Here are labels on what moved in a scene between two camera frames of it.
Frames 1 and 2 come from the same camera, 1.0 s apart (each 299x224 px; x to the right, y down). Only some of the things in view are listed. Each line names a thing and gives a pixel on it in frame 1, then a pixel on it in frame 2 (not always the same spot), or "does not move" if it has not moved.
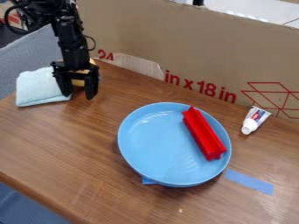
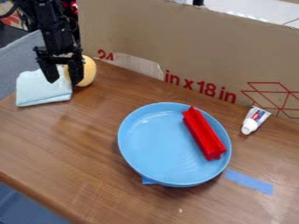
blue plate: x=160 y=149 does not move
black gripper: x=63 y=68 to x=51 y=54
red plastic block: x=203 y=134 does not move
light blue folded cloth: x=37 y=87 does not move
